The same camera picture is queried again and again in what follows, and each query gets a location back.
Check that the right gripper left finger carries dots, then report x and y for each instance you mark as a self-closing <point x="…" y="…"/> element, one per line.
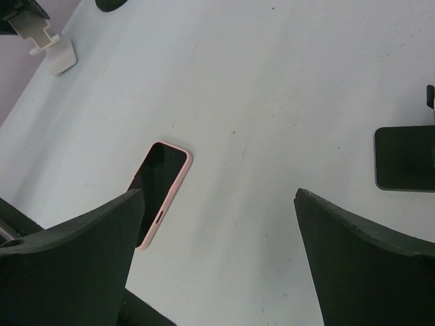
<point x="73" y="273"/>

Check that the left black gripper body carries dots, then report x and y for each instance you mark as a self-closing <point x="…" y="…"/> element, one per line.
<point x="13" y="8"/>

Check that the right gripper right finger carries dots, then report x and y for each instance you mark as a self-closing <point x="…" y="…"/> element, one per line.
<point x="364" y="273"/>

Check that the white phone stand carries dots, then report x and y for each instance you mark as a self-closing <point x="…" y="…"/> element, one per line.
<point x="59" y="49"/>

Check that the pink case phone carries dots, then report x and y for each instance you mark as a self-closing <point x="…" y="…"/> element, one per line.
<point x="159" y="177"/>

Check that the black round-base phone stand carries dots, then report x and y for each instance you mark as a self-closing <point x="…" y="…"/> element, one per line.
<point x="109" y="5"/>

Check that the black square-base phone stand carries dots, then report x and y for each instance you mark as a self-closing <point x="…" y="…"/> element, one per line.
<point x="404" y="149"/>

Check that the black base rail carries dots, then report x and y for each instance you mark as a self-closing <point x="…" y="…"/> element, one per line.
<point x="15" y="224"/>

